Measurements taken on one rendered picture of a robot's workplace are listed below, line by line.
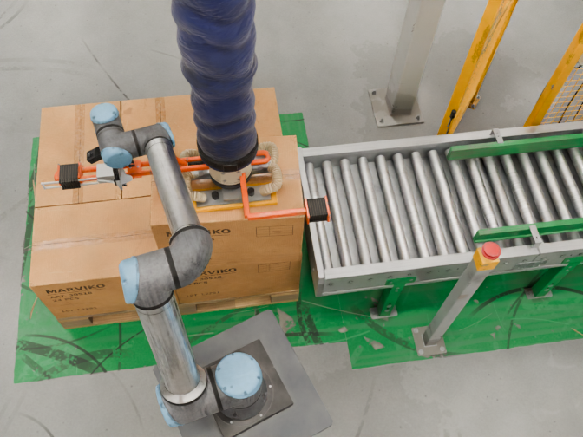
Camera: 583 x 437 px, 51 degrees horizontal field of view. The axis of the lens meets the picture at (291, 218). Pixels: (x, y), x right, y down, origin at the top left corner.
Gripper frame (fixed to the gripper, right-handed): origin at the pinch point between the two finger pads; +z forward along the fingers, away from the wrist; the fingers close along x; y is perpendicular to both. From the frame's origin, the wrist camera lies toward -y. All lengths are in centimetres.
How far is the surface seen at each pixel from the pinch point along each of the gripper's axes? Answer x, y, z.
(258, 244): -19, 50, 34
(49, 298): -17, -46, 68
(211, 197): -7.9, 32.9, 10.4
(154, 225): -16.3, 10.4, 13.0
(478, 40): 44, 151, -9
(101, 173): -0.3, -6.8, -1.6
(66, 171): 1.8, -19.3, -2.4
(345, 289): -32, 88, 63
